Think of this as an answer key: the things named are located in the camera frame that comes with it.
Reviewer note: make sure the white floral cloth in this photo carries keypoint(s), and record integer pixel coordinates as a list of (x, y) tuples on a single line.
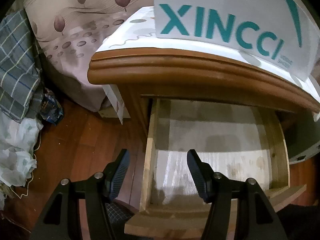
[(18, 140)]

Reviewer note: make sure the dark blue snack packet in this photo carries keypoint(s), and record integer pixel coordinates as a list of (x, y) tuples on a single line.
[(50, 111)]

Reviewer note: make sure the white cardboard box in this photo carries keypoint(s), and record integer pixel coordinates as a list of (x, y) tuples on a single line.
[(281, 32)]

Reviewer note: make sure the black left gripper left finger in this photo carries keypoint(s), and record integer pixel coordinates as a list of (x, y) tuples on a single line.
[(60, 217)]

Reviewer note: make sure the plaid blue grey cloth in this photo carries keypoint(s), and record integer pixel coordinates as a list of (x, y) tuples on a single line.
[(21, 92)]

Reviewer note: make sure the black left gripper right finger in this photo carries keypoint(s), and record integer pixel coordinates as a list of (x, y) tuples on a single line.
[(255, 217)]

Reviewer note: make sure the patterned white table cover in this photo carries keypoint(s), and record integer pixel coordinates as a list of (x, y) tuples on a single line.
[(175, 40)]

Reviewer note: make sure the wooden nightstand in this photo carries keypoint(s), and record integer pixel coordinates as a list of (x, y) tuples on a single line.
[(216, 162)]

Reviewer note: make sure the leaf pattern bed sheet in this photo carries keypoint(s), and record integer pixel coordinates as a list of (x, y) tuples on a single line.
[(70, 32)]

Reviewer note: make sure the wooden drawer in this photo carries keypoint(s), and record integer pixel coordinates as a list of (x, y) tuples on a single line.
[(238, 141)]

